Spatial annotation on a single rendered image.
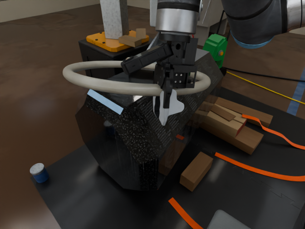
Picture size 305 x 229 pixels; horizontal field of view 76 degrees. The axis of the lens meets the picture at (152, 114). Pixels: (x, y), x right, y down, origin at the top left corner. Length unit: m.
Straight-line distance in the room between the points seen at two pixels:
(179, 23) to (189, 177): 1.28
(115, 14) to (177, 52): 1.60
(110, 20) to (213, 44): 1.45
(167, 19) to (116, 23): 1.63
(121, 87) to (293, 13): 0.37
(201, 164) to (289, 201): 0.68
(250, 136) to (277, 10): 1.66
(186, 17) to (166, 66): 0.10
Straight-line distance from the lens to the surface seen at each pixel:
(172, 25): 0.43
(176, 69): 0.45
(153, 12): 1.21
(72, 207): 1.66
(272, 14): 0.48
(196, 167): 1.62
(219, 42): 2.89
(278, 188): 1.90
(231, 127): 1.93
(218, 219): 0.65
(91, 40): 2.15
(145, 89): 0.46
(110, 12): 2.05
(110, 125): 1.09
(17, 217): 1.81
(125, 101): 1.09
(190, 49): 0.48
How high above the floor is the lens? 1.42
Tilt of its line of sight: 39 degrees down
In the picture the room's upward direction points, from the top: straight up
